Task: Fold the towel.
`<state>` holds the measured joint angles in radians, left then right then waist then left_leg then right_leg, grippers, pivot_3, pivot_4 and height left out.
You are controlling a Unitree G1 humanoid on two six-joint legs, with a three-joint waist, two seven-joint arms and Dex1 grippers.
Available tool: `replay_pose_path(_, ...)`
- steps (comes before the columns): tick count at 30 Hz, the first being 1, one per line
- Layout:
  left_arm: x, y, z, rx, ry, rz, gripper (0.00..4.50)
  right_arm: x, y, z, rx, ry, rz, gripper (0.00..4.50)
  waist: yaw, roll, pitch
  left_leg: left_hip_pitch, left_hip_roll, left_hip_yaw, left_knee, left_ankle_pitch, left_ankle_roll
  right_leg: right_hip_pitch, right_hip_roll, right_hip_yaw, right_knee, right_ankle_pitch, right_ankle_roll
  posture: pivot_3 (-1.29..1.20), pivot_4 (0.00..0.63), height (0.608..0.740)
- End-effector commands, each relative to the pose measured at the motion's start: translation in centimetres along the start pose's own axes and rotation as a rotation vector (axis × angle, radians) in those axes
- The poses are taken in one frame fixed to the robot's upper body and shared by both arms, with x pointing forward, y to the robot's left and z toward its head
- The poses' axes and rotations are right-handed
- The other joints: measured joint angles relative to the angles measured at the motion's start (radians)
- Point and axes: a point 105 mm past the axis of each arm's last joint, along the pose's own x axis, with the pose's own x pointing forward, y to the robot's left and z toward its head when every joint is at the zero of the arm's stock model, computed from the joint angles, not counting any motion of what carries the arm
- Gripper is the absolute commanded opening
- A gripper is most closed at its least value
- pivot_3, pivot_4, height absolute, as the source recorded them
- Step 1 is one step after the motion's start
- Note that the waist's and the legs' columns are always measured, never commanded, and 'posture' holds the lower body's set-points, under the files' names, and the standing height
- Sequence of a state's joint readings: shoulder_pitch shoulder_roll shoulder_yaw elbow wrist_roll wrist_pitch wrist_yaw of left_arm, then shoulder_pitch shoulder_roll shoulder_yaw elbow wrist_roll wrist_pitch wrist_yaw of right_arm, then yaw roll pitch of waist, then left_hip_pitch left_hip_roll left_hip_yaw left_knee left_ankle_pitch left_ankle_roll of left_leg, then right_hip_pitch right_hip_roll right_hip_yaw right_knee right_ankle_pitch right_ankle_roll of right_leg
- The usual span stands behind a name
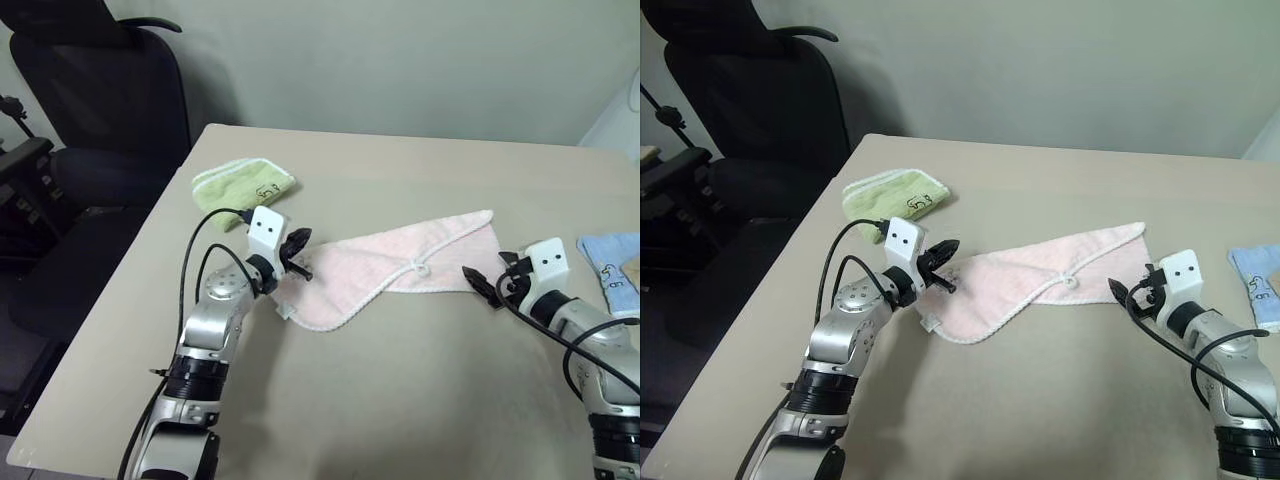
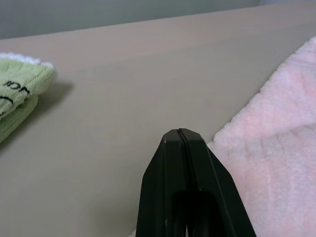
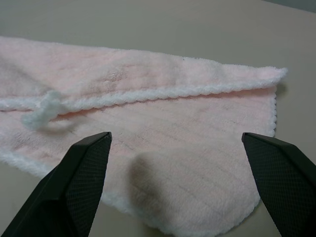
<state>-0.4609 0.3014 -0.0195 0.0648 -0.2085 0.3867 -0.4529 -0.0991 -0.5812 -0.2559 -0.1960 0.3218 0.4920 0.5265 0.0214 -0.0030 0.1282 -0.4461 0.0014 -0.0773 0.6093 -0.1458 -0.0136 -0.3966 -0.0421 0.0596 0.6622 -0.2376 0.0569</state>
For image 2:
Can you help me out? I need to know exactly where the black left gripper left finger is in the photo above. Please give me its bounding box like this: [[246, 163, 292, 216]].
[[136, 128, 199, 237]]

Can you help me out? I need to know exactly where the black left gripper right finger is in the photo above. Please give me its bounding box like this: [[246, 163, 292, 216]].
[[181, 128, 257, 237]]

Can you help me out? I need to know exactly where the pink fluffy towel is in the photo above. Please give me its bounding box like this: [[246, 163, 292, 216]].
[[213, 36, 316, 237]]

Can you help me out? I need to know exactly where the green folded towel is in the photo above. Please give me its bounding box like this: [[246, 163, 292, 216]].
[[0, 52, 58, 145]]

